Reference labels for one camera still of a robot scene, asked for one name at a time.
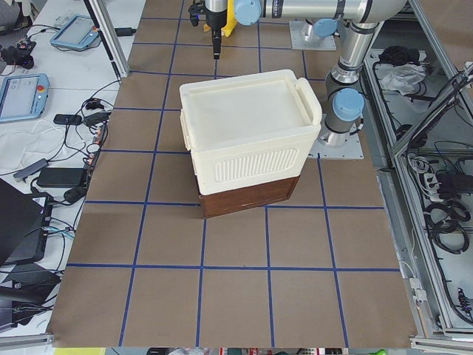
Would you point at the aluminium frame post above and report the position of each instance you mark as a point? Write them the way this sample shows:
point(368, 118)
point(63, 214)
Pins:
point(106, 30)

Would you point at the blue teach pendant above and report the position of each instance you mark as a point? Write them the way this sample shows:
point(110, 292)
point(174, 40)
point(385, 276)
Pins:
point(23, 97)
point(78, 34)

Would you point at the black power adapter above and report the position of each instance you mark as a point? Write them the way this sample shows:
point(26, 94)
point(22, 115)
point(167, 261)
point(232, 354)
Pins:
point(60, 177)

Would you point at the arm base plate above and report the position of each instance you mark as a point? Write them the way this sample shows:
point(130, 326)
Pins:
point(313, 35)
point(338, 148)

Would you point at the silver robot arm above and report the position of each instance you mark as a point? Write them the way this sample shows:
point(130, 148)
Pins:
point(346, 105)
point(215, 12)

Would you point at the black cloth bundle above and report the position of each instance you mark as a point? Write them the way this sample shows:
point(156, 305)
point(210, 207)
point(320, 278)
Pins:
point(399, 56)

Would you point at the blue teach pendant lower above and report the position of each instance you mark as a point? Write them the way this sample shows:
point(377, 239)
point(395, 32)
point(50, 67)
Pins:
point(23, 97)

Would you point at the black laptop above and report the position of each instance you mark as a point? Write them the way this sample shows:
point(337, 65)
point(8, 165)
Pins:
point(23, 219)

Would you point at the blue teach pendant upper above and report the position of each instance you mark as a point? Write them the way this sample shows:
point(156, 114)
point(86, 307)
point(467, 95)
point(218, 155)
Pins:
point(78, 34)

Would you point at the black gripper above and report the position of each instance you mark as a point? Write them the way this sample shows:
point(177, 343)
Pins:
point(215, 20)

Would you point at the white crumpled cloth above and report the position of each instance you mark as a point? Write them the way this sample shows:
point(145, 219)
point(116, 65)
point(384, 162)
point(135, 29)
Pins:
point(404, 79)

